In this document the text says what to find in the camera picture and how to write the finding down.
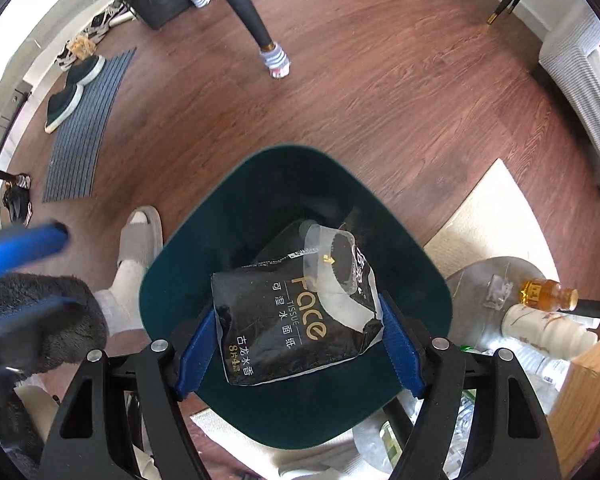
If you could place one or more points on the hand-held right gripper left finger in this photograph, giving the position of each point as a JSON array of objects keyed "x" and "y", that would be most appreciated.
[{"x": 195, "y": 355}]

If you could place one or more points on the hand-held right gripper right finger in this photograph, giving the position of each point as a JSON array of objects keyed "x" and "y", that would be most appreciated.
[{"x": 405, "y": 355}]

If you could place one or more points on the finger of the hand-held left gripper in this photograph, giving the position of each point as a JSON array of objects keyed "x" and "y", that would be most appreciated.
[
  {"x": 25, "y": 250},
  {"x": 30, "y": 317}
]

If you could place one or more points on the black tissue packet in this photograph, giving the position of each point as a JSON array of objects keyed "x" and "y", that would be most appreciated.
[{"x": 280, "y": 320}]

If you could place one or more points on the dark green trash bin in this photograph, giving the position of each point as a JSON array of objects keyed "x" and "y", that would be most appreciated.
[{"x": 260, "y": 185}]

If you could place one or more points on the person's leg grey fuzzy pants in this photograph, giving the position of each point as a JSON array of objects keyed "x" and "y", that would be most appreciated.
[{"x": 65, "y": 290}]

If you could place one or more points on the black folded bag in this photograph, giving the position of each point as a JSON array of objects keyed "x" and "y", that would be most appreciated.
[{"x": 17, "y": 205}]

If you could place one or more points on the round silver stool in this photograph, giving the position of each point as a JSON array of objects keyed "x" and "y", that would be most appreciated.
[{"x": 470, "y": 300}]

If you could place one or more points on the clear plastic wrapper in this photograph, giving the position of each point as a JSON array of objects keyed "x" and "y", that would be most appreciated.
[{"x": 499, "y": 291}]

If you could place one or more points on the beige slipper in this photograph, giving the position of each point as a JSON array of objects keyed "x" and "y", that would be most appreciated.
[{"x": 145, "y": 240}]

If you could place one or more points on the clear plastic bottle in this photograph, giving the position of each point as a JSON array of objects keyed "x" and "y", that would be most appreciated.
[{"x": 535, "y": 370}]

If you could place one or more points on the grey striped doormat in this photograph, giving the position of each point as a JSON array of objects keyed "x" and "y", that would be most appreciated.
[{"x": 87, "y": 130}]

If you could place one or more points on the white drink bottle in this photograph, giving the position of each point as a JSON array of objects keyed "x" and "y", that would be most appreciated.
[{"x": 540, "y": 330}]

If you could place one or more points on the dark slip-on shoe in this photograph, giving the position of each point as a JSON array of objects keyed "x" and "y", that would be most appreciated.
[
  {"x": 62, "y": 105},
  {"x": 85, "y": 71}
]

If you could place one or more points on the amber tea bottle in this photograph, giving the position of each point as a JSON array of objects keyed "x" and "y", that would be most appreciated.
[{"x": 545, "y": 294}]

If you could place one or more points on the beige rug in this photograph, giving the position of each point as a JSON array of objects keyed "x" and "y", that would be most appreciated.
[{"x": 490, "y": 210}]

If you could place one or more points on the wooden box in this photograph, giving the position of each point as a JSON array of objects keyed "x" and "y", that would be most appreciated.
[{"x": 580, "y": 400}]

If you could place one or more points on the white sneaker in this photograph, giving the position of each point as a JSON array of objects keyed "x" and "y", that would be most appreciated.
[
  {"x": 105, "y": 22},
  {"x": 80, "y": 47}
]

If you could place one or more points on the black storage box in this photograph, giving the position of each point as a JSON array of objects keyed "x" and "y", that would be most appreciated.
[{"x": 157, "y": 5}]

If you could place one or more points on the black table leg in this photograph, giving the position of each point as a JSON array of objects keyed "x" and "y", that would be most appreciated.
[{"x": 240, "y": 5}]

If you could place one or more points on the grey armchair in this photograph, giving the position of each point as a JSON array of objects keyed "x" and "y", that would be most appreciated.
[{"x": 580, "y": 80}]

